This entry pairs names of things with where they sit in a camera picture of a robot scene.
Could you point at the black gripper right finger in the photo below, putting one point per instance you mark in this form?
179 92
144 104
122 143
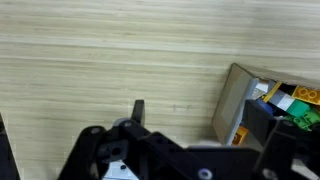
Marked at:
258 120

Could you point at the white flat toy piece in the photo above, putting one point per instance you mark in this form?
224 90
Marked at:
261 87

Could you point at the yellow flat toy piece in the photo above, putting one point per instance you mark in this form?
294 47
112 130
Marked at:
272 91

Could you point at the white long toy block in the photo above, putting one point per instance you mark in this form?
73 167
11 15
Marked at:
283 100

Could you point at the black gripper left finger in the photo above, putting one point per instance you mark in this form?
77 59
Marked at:
156 153

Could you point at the green toy car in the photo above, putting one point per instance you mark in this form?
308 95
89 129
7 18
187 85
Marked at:
308 118

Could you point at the large yellow toy brick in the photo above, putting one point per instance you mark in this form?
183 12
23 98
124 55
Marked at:
306 94

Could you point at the brown cardboard box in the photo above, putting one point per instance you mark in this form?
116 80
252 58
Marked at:
230 106

